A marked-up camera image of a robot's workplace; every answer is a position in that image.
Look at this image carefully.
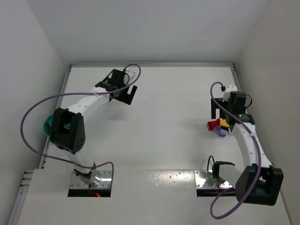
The red lego brick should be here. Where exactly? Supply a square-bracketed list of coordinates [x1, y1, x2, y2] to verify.
[207, 119, 221, 131]

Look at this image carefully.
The yellow lego brick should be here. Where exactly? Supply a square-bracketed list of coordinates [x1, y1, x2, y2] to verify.
[220, 119, 229, 128]

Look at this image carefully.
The metal base plate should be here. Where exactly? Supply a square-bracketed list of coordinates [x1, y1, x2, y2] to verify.
[194, 170, 232, 190]
[69, 170, 112, 189]

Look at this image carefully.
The teal divided round container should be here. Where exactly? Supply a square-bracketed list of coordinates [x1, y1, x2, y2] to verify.
[43, 114, 53, 136]

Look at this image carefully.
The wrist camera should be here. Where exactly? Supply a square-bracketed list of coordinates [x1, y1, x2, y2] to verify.
[222, 84, 238, 102]
[125, 70, 135, 79]

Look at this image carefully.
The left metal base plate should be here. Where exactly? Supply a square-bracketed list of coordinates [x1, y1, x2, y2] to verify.
[69, 170, 112, 189]

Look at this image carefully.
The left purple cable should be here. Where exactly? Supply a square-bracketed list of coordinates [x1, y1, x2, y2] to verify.
[20, 63, 142, 186]

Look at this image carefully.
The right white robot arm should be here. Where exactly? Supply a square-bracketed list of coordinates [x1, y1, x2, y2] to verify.
[211, 90, 284, 206]

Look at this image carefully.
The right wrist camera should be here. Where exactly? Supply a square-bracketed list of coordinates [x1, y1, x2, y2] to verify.
[222, 84, 238, 102]

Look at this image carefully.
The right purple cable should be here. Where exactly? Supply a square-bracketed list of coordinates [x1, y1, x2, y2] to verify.
[210, 82, 263, 219]

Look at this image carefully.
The purple cable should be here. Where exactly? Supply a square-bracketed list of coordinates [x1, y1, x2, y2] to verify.
[210, 82, 263, 219]
[20, 63, 142, 186]

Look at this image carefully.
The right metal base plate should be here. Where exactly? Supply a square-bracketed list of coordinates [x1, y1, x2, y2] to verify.
[194, 170, 232, 190]

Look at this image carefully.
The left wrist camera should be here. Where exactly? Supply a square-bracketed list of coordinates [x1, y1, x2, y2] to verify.
[125, 70, 135, 79]

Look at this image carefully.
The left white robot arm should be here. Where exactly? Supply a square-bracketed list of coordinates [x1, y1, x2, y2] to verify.
[46, 68, 137, 187]

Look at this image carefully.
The purple lego brick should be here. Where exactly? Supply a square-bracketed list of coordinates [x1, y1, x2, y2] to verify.
[218, 130, 227, 137]
[213, 126, 222, 134]

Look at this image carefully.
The black lego plate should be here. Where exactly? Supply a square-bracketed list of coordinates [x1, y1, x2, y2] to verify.
[221, 127, 230, 132]

